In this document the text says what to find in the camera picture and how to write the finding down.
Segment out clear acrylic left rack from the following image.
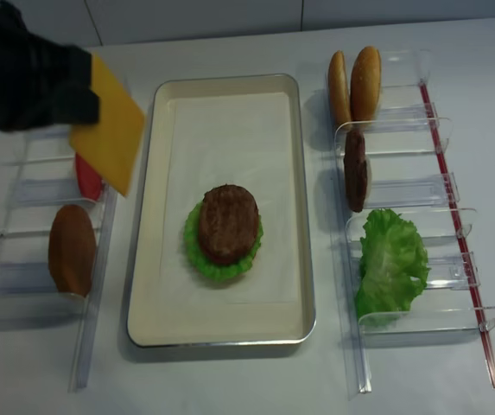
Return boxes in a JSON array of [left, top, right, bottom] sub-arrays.
[[0, 125, 117, 392]]

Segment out brown meat patty in rack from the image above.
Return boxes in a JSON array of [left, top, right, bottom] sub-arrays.
[[344, 130, 368, 213]]

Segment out bun half, rack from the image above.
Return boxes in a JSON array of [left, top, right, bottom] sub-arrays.
[[350, 46, 382, 121], [327, 50, 352, 128]]

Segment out brown bun in left rack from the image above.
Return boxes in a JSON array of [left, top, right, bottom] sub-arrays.
[[48, 204, 97, 297]]

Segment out cream metal tray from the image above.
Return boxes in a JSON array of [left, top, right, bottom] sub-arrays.
[[126, 74, 315, 348]]

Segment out yellow cheese slice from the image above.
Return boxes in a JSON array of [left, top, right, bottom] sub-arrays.
[[69, 54, 145, 196]]

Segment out bun half, outer right rack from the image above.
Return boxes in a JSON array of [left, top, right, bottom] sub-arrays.
[[350, 46, 382, 121]]

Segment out clear acrylic rack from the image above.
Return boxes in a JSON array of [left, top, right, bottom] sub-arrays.
[[324, 50, 495, 395], [0, 125, 117, 392]]

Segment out white tray liner paper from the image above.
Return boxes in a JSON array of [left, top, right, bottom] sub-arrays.
[[161, 93, 300, 304]]

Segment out green lettuce leaf in rack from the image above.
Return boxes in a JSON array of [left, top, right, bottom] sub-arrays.
[[355, 208, 430, 329]]

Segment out bun half, inner right rack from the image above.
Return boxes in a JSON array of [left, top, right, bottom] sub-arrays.
[[327, 50, 352, 128]]

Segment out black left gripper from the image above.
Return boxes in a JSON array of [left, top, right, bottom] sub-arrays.
[[0, 1, 100, 132]]

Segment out brown meat patty on tray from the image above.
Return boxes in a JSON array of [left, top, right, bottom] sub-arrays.
[[198, 184, 259, 265]]

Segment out green lettuce leaf on tray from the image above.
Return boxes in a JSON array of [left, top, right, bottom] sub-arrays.
[[183, 201, 264, 283]]

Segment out clear acrylic right rack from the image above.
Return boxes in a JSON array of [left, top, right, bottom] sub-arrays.
[[324, 50, 495, 395]]

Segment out red tomato slice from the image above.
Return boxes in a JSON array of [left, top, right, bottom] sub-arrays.
[[74, 153, 103, 201]]

